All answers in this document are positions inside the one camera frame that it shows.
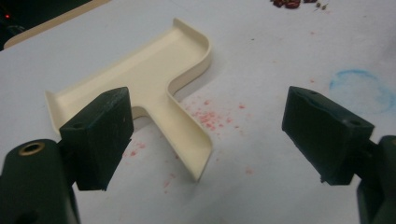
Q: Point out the cream plastic dustpan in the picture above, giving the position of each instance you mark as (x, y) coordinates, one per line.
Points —
(149, 71)

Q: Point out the scattered pink crumbs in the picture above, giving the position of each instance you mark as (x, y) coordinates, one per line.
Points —
(208, 117)

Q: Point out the wooden table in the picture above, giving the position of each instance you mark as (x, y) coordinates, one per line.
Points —
(46, 25)

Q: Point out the brown coffee beans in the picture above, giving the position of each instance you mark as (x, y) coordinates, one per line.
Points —
(288, 3)

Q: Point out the white table cover board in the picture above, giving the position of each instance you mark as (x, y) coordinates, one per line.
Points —
(267, 193)

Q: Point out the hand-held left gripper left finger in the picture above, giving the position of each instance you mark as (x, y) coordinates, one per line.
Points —
(96, 140)

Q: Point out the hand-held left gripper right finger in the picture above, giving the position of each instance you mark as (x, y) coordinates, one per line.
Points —
(327, 137)

